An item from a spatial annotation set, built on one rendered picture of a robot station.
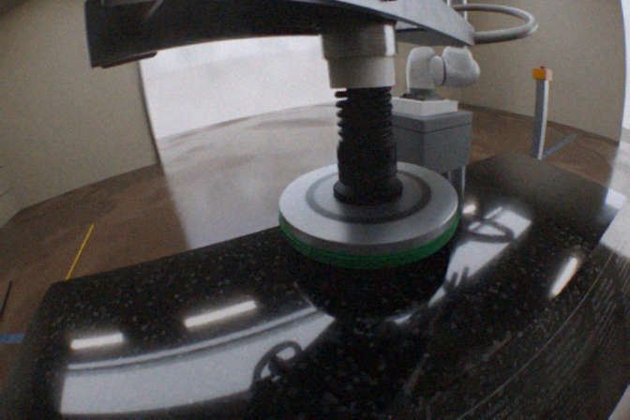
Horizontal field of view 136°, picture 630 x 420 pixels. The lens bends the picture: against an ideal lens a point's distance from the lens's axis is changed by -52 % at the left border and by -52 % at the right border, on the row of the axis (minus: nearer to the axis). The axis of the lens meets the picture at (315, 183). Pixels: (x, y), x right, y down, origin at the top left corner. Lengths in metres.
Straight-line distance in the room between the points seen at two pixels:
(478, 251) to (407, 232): 0.12
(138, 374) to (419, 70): 1.40
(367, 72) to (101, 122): 5.14
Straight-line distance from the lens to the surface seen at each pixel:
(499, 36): 0.71
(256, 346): 0.24
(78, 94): 5.46
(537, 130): 2.20
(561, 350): 0.33
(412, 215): 0.27
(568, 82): 7.07
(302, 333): 0.24
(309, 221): 0.26
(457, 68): 1.42
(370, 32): 0.25
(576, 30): 7.13
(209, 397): 0.23
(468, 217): 0.39
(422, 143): 1.22
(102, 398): 0.28
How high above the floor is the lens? 1.02
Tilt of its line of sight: 23 degrees down
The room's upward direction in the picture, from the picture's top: 7 degrees counter-clockwise
